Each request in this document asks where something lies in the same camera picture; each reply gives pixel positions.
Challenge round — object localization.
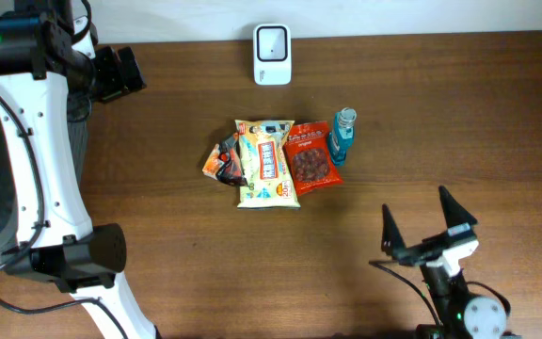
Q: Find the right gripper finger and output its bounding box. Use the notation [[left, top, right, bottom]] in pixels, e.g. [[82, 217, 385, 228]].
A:
[[381, 204, 407, 254], [438, 186, 478, 229]]

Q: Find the blue mouthwash bottle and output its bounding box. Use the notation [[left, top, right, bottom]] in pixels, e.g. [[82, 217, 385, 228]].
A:
[[327, 107, 357, 167]]

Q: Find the red snack bag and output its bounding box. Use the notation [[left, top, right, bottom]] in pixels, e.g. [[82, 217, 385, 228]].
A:
[[284, 121, 343, 196]]

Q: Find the small orange box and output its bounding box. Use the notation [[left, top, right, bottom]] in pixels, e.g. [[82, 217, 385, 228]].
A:
[[202, 143, 223, 180]]

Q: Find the cream chocolate chip bag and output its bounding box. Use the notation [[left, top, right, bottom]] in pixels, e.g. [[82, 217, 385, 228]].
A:
[[235, 120, 300, 209]]

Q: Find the black orange snack packet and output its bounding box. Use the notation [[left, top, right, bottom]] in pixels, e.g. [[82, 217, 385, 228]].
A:
[[215, 133, 247, 186]]

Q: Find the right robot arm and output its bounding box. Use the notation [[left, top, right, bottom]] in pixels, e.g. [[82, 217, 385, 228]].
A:
[[369, 186, 517, 339]]

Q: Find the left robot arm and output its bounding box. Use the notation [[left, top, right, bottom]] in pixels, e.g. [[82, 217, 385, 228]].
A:
[[0, 1, 159, 338]]

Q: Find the white barcode scanner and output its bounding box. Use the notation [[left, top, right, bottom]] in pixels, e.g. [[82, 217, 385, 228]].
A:
[[252, 24, 292, 86]]

